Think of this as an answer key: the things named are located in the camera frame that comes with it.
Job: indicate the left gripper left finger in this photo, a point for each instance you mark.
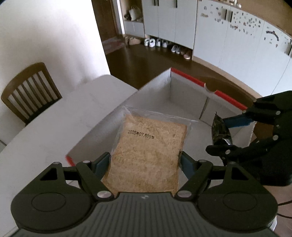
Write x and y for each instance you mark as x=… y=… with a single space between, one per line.
x=91 y=174

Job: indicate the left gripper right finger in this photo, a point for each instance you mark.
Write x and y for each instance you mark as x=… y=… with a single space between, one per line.
x=198 y=175

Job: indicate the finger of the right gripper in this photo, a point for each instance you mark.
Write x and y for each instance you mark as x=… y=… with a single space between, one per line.
x=238 y=121
x=223 y=149

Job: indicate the dark speckled pouch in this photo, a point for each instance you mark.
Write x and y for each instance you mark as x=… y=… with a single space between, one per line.
x=220 y=132

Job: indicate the brown chair beside box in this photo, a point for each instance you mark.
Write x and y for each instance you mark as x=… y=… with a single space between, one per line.
x=229 y=88

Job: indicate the red cardboard shoe box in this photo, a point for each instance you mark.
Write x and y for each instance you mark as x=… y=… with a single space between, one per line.
x=175 y=94

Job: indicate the brown wooden slatted chair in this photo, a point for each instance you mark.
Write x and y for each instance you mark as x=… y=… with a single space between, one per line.
x=31 y=92

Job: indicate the white shoe pair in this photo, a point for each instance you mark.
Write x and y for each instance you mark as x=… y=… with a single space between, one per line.
x=149 y=42

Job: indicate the patterned door mat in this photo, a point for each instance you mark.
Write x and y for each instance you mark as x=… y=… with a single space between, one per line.
x=112 y=45

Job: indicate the dark brown entrance door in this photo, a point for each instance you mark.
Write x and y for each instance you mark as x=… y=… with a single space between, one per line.
x=105 y=18

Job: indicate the white wall cabinet unit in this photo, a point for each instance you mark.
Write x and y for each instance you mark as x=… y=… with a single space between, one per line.
x=248 y=50

